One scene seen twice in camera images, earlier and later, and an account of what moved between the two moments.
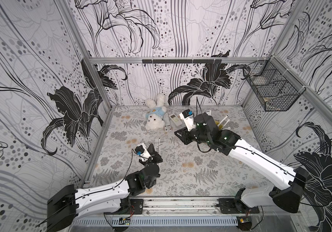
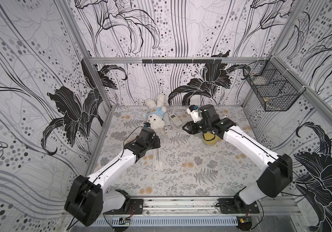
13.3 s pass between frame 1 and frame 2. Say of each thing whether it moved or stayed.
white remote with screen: stayed
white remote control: stayed
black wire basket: stayed
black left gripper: moved
